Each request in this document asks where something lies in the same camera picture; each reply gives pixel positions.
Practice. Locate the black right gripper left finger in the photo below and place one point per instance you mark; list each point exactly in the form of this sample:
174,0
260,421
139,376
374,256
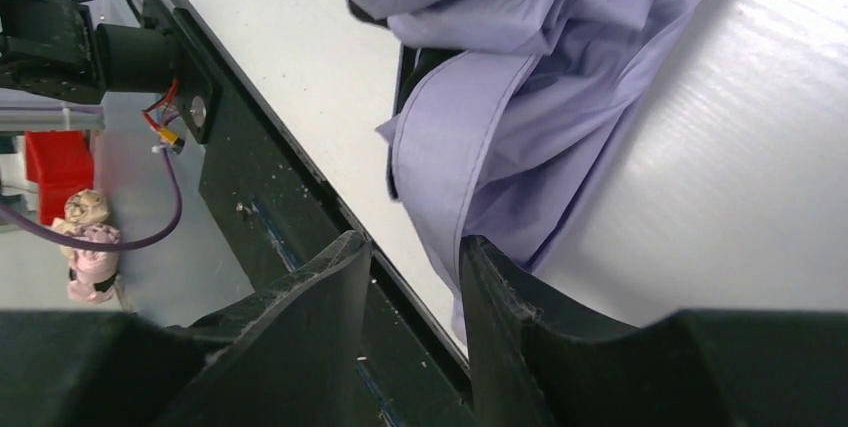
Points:
283,356

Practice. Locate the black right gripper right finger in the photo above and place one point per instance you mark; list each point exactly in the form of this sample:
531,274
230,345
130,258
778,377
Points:
540,358

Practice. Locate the lavender folding umbrella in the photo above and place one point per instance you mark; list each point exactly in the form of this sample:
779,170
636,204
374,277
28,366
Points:
510,111

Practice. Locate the red box below table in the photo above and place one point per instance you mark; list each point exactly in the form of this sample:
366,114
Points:
60,164

